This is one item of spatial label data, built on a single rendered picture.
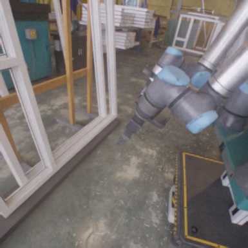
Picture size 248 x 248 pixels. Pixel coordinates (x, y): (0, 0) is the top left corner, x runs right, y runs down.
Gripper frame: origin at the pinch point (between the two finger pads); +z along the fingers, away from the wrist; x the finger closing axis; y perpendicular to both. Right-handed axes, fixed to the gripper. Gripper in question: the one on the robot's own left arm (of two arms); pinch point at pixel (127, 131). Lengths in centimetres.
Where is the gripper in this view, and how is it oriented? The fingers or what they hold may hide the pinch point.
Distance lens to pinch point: 71.5
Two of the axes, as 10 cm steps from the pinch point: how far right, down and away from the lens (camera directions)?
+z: -4.3, 5.5, 7.2
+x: -4.3, 5.7, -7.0
